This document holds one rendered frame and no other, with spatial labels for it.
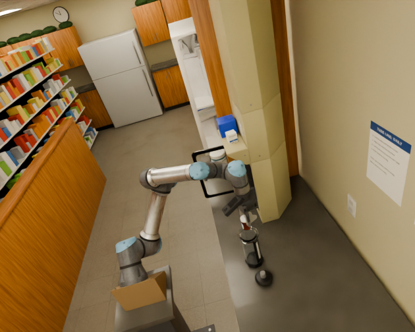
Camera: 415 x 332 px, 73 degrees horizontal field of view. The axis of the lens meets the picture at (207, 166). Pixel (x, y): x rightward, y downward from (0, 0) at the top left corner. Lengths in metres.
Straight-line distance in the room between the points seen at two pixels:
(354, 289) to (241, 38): 1.26
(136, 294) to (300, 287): 0.84
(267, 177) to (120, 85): 5.18
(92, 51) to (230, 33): 5.24
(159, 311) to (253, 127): 1.08
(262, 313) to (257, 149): 0.81
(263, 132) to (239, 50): 0.43
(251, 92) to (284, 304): 1.03
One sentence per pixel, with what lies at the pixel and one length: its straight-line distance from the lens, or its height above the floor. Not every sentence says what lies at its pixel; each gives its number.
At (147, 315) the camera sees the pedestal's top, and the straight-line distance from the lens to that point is 1.70.
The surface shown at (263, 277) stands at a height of 0.98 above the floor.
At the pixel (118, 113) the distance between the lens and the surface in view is 6.67.
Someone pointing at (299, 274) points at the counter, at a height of 0.94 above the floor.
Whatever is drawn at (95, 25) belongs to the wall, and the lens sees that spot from 7.00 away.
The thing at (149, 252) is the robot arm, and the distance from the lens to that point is 1.69.
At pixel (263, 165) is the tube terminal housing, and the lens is 1.59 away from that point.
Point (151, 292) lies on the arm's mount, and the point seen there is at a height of 1.04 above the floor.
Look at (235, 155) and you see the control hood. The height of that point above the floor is 1.49.
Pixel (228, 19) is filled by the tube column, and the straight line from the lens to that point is 1.30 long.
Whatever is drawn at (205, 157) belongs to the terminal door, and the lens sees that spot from 1.87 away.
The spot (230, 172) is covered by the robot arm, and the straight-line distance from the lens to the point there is 1.23.
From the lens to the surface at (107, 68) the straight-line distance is 6.41.
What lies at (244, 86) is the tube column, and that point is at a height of 1.84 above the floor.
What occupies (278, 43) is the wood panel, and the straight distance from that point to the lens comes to 1.78.
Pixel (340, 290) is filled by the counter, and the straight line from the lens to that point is 1.59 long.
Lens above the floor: 2.29
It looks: 33 degrees down
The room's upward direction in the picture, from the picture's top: 17 degrees counter-clockwise
